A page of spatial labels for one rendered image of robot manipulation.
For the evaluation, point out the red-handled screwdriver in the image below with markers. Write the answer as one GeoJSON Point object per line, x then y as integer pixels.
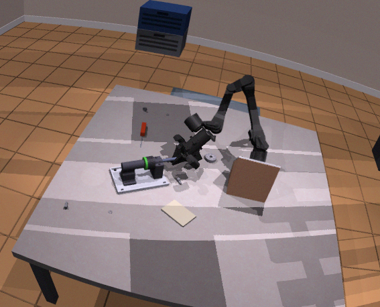
{"type": "Point", "coordinates": [143, 127]}

